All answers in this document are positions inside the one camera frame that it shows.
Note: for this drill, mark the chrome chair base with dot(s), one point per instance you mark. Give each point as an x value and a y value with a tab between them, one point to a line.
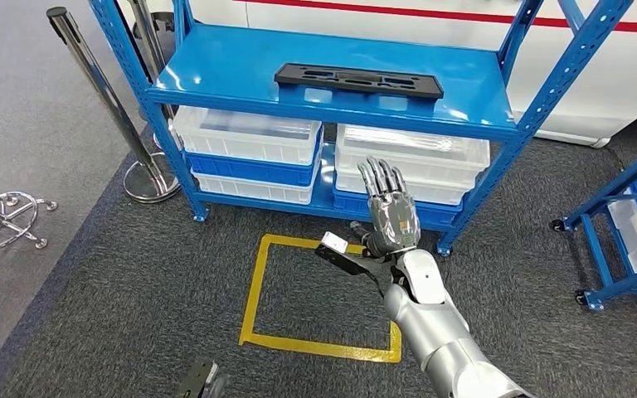
50	206

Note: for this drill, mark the blue metal shelf rack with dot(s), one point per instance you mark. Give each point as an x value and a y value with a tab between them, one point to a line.
615	185
230	66

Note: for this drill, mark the white car red stripe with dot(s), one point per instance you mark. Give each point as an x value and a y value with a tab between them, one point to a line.
626	71

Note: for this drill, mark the black right camera bracket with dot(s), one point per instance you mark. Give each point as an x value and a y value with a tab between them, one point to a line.
351	266

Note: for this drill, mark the chrome stanchion post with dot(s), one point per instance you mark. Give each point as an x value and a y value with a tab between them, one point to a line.
99	82
148	33

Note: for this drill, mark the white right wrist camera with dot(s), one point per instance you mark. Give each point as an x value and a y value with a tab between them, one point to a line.
334	242

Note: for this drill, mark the black plastic frame part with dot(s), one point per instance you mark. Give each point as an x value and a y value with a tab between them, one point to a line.
291	74

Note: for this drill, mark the yellow floor tape square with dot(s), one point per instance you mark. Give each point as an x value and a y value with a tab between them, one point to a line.
318	347

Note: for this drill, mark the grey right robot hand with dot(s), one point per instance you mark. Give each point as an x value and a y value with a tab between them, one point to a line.
395	214

